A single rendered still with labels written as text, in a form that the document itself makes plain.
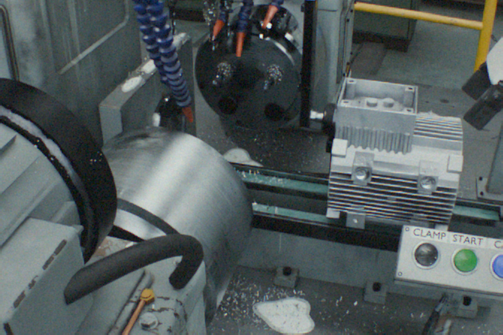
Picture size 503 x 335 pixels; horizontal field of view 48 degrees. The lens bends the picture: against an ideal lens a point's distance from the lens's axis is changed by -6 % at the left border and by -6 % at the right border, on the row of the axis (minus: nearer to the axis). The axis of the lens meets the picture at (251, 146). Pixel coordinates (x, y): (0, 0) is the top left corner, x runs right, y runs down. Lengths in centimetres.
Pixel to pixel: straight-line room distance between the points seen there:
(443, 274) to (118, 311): 41
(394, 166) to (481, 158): 61
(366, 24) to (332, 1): 278
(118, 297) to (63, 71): 52
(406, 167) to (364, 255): 19
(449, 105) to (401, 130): 82
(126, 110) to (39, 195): 51
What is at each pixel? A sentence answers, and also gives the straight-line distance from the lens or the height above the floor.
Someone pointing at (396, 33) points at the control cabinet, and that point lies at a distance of 412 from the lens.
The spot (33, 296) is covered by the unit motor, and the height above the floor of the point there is 131.
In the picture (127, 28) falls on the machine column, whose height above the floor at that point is 116.
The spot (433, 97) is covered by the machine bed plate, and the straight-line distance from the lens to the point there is 176.
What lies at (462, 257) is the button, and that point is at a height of 107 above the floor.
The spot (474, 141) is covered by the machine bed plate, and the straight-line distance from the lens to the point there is 157.
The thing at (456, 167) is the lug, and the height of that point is 108.
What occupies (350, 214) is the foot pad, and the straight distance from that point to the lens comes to 95.
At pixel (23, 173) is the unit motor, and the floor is 133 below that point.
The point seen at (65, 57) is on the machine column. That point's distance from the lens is 100.
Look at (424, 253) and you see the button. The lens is 76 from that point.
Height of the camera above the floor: 156
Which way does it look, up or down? 32 degrees down
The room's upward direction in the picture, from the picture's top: straight up
